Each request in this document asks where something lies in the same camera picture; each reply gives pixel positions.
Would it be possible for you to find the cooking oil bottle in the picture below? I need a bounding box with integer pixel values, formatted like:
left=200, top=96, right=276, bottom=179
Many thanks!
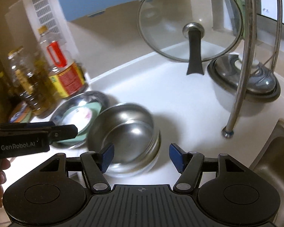
left=7, top=46, right=60, bottom=118

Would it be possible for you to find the glass pot lid black handle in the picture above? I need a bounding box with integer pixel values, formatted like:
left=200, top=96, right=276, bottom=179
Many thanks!
left=137, top=0, right=243, bottom=75

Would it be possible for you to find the soy sauce bottle red handle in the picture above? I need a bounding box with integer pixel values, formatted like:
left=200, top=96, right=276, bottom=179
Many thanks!
left=38, top=25, right=87, bottom=99

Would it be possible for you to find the large steel round tray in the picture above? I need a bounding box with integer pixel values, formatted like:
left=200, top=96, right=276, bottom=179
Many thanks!
left=50, top=91, right=110, bottom=149

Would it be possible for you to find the steel pot with lid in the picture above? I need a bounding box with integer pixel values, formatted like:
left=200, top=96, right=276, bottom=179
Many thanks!
left=207, top=54, right=281, bottom=117

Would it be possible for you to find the steel dish rack frame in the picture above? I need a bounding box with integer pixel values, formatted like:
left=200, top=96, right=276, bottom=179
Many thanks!
left=222, top=0, right=283, bottom=139

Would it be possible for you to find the stainless steel sink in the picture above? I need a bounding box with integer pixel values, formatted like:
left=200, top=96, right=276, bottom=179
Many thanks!
left=249, top=119, right=284, bottom=226

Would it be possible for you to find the green square plate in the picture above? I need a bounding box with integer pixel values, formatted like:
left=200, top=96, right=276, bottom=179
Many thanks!
left=57, top=102, right=102, bottom=145

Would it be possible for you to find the white plastic bowl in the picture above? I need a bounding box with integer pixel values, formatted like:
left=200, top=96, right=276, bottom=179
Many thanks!
left=105, top=146, right=161, bottom=178

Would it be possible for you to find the stainless steel bowl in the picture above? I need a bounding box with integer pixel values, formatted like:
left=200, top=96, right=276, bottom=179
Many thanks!
left=86, top=103, right=161, bottom=163

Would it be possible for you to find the small floral saucer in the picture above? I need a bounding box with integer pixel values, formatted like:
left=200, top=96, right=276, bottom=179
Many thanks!
left=60, top=107, right=93, bottom=134

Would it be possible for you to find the colourful woven mat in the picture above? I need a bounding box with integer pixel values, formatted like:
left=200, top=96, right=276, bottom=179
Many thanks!
left=9, top=101, right=34, bottom=123

